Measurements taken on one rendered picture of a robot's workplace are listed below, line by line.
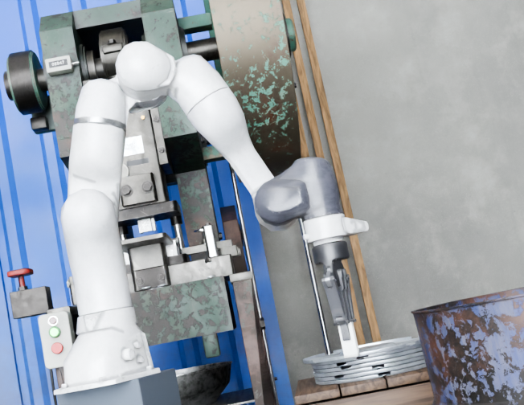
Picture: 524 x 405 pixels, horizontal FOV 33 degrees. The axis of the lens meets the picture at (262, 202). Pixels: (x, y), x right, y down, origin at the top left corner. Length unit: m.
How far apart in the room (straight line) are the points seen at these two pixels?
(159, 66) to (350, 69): 2.16
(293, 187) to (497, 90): 2.30
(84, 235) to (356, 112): 2.28
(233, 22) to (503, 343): 1.24
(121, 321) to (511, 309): 0.79
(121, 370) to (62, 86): 1.08
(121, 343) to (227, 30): 0.91
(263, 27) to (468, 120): 1.80
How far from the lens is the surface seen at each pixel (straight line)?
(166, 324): 2.38
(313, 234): 1.84
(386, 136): 3.89
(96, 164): 1.86
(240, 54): 2.33
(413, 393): 1.87
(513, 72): 4.08
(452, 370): 1.46
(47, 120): 2.84
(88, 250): 1.80
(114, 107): 1.89
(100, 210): 1.77
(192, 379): 2.47
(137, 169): 2.58
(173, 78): 1.89
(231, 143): 1.92
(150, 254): 2.45
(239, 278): 2.35
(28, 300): 2.42
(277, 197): 1.83
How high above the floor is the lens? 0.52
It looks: 7 degrees up
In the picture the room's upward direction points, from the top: 11 degrees counter-clockwise
